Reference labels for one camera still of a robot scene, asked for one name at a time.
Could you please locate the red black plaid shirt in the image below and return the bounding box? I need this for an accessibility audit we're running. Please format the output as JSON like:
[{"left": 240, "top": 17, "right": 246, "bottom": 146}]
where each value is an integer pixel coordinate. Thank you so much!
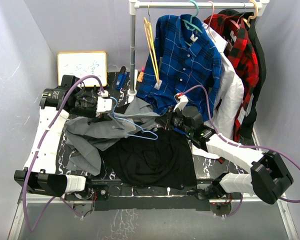
[{"left": 204, "top": 13, "right": 259, "bottom": 142}]

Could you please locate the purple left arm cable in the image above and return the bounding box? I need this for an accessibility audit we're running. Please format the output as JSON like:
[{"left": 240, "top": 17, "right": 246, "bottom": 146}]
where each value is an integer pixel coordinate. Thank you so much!
[{"left": 22, "top": 74, "right": 106, "bottom": 232}]

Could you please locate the aluminium frame rail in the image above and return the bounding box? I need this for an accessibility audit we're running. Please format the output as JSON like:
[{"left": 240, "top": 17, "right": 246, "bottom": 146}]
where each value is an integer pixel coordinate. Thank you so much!
[{"left": 7, "top": 129, "right": 300, "bottom": 240}]

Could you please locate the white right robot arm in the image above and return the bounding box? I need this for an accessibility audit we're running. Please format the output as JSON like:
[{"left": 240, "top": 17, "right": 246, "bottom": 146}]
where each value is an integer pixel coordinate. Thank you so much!
[{"left": 155, "top": 106, "right": 294, "bottom": 205}]

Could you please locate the black shirt on table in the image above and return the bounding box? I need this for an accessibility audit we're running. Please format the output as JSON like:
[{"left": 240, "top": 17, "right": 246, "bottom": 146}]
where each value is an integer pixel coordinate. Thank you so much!
[{"left": 100, "top": 128, "right": 197, "bottom": 190}]

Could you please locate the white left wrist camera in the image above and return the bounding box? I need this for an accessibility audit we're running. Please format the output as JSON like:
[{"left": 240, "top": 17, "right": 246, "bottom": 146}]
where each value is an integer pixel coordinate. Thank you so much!
[{"left": 95, "top": 90, "right": 113, "bottom": 117}]

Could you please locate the pink hanger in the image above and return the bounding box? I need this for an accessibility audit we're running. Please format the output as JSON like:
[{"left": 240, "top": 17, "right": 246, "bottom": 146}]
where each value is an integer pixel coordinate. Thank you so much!
[{"left": 207, "top": 1, "right": 217, "bottom": 43}]

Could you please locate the blue plaid shirt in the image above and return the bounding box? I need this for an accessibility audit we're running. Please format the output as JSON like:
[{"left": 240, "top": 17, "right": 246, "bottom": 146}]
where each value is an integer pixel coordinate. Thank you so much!
[{"left": 137, "top": 14, "right": 222, "bottom": 122}]

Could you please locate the yellow plastic hanger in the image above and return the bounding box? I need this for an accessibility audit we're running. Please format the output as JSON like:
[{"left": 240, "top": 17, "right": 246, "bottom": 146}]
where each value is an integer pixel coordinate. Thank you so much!
[{"left": 143, "top": 13, "right": 160, "bottom": 84}]

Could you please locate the beige wooden hanger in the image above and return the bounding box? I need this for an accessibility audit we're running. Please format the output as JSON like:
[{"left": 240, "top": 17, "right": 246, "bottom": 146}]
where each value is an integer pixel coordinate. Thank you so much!
[{"left": 241, "top": 0, "right": 259, "bottom": 28}]

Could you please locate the blue stapler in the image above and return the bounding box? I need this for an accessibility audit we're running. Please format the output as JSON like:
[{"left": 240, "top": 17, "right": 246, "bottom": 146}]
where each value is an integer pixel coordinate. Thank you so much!
[{"left": 115, "top": 66, "right": 128, "bottom": 90}]

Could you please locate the metal clothes rack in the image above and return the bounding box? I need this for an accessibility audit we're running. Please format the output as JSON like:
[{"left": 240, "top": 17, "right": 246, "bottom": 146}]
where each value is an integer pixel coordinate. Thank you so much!
[{"left": 128, "top": 0, "right": 269, "bottom": 98}]

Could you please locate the orange small object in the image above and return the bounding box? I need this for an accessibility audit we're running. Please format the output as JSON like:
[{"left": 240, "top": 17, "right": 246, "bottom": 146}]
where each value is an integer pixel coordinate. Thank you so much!
[{"left": 137, "top": 71, "right": 144, "bottom": 83}]

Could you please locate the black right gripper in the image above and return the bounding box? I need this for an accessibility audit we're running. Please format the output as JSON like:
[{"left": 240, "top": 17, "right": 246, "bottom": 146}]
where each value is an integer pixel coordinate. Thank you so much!
[{"left": 156, "top": 105, "right": 193, "bottom": 136}]

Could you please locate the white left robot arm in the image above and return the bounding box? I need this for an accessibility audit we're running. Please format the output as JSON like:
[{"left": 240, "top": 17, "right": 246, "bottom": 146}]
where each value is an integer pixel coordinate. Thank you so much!
[{"left": 14, "top": 75, "right": 113, "bottom": 200}]

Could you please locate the yellow framed whiteboard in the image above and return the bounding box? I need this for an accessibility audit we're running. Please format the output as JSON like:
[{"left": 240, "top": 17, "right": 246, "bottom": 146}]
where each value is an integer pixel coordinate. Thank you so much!
[{"left": 57, "top": 51, "right": 108, "bottom": 87}]

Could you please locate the light blue wire hanger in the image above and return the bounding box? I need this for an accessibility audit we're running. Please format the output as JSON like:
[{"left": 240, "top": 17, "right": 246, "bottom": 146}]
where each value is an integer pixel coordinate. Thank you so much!
[{"left": 109, "top": 96, "right": 158, "bottom": 141}]

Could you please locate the white shirt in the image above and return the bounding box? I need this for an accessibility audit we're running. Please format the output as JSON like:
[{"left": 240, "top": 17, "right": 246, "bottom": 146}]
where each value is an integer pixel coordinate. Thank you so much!
[{"left": 191, "top": 22, "right": 245, "bottom": 160}]

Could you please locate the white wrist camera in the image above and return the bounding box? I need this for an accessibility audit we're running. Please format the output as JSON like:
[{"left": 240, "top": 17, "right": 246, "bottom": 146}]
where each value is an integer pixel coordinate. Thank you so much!
[
  {"left": 95, "top": 90, "right": 113, "bottom": 117},
  {"left": 173, "top": 93, "right": 189, "bottom": 112}
]

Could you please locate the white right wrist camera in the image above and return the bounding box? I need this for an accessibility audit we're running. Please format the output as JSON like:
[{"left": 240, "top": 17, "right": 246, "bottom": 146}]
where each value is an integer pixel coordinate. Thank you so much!
[{"left": 173, "top": 93, "right": 189, "bottom": 112}]

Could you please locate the black hanging garment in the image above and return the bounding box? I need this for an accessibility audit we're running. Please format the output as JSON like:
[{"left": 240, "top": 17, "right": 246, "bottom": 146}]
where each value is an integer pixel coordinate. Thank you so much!
[{"left": 219, "top": 9, "right": 267, "bottom": 138}]

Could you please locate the grey shirt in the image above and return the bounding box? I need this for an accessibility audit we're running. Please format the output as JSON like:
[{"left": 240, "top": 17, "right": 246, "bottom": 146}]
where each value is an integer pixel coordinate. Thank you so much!
[{"left": 63, "top": 98, "right": 159, "bottom": 176}]

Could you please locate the teal plastic hanger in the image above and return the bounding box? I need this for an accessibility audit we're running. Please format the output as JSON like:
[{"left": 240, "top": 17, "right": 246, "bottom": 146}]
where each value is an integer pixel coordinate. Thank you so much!
[{"left": 182, "top": 0, "right": 203, "bottom": 43}]

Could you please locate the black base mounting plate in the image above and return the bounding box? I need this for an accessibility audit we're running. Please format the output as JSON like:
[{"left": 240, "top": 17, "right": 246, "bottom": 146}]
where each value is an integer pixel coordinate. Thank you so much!
[{"left": 65, "top": 179, "right": 240, "bottom": 215}]

